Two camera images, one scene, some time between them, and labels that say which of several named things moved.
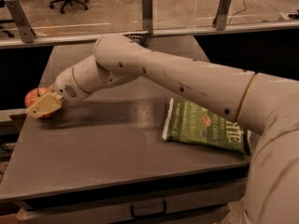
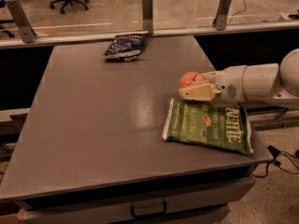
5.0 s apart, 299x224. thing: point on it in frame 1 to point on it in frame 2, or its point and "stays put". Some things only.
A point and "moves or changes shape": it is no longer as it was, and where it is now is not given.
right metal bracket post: [221, 15] stays put
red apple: [35, 94] moves or changes shape
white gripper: [65, 84] to [230, 84]
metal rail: [81, 39] stays put
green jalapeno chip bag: [190, 123] stays put
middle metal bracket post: [148, 12] stays put
